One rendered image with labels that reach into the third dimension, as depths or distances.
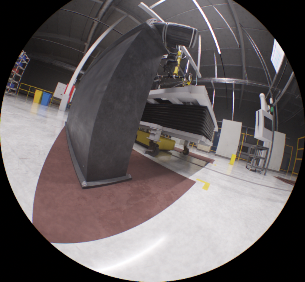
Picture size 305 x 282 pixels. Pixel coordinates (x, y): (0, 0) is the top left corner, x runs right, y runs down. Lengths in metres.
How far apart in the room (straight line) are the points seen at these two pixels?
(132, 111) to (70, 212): 0.50
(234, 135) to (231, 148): 0.71
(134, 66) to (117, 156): 0.45
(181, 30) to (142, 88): 0.58
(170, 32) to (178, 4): 9.42
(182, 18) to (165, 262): 10.75
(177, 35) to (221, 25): 9.73
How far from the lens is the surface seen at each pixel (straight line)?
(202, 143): 2.04
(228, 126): 5.83
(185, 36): 0.84
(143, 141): 1.77
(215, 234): 0.49
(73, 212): 0.38
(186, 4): 10.13
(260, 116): 3.30
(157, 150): 1.24
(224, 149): 5.66
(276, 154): 6.71
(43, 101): 6.42
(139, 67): 0.52
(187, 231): 0.43
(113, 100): 0.41
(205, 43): 11.26
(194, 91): 0.92
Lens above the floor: 0.32
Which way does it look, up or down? 1 degrees up
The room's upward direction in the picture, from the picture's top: 16 degrees clockwise
